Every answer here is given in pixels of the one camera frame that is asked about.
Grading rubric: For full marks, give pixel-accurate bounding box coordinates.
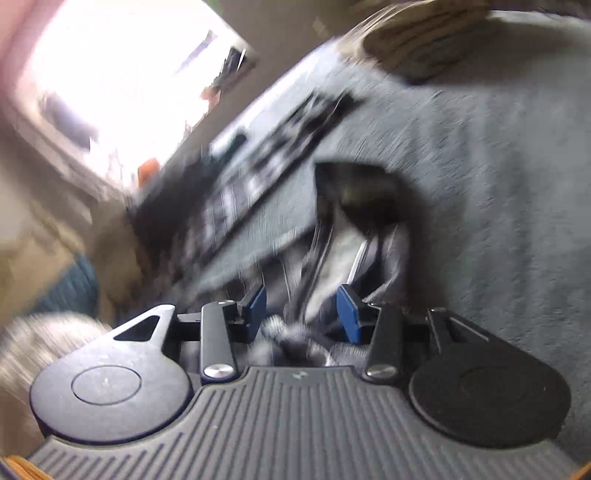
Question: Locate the orange object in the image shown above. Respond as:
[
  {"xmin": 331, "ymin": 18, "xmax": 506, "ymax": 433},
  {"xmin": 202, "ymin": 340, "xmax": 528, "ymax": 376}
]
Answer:
[{"xmin": 139, "ymin": 157, "xmax": 162, "ymax": 183}]

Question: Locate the beige folded clothes stack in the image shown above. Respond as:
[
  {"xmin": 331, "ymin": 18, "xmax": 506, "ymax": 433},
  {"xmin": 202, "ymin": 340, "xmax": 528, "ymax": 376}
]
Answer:
[{"xmin": 360, "ymin": 0, "xmax": 495, "ymax": 84}]

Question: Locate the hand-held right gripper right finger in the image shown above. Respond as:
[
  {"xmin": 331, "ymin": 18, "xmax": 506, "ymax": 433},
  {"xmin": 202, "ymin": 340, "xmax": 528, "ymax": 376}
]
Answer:
[{"xmin": 336, "ymin": 284, "xmax": 490, "ymax": 383}]

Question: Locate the black white plaid shirt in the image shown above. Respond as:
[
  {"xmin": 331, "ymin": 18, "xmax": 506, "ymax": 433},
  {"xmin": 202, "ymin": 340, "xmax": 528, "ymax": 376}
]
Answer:
[{"xmin": 134, "ymin": 90, "xmax": 416, "ymax": 365}]

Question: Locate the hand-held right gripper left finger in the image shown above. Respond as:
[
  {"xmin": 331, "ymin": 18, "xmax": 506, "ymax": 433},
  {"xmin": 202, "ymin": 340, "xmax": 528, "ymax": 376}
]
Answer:
[{"xmin": 113, "ymin": 284, "xmax": 267, "ymax": 384}]

